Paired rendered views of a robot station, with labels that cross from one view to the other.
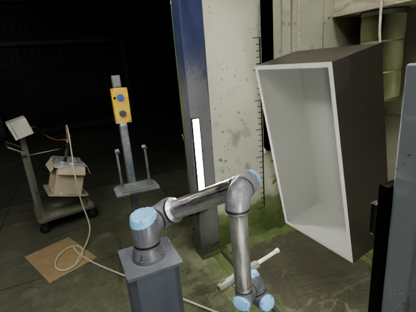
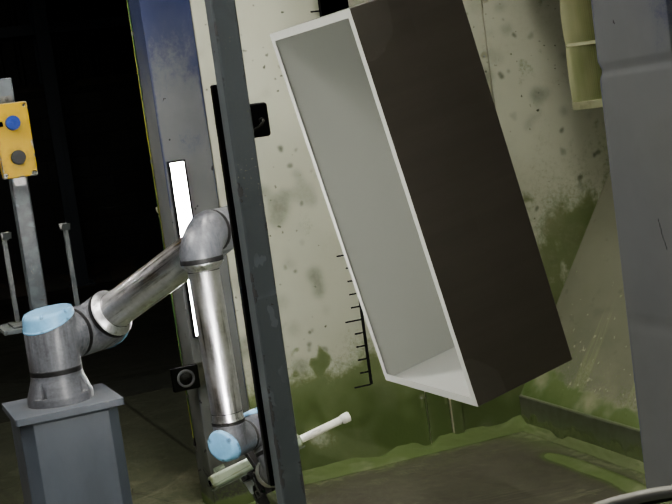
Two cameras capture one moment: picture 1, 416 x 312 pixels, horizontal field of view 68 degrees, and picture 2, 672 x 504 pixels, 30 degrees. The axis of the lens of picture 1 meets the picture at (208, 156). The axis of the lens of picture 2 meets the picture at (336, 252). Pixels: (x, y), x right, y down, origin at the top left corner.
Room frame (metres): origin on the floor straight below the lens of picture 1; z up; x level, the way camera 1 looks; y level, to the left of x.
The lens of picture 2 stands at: (-2.03, -0.60, 1.33)
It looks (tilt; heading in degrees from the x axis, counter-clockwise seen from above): 6 degrees down; 2
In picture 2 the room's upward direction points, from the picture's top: 8 degrees counter-clockwise
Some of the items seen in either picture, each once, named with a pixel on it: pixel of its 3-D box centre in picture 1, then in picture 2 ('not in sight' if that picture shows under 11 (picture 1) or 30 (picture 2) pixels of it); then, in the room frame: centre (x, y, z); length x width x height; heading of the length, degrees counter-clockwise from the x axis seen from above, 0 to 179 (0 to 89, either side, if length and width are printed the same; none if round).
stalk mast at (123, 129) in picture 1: (131, 177); (39, 308); (2.38, 0.64, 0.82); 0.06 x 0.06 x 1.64; 23
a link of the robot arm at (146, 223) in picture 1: (145, 226); (53, 337); (1.54, 0.38, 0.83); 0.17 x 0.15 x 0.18; 150
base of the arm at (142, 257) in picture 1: (147, 248); (58, 383); (1.53, 0.38, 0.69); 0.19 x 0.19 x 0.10
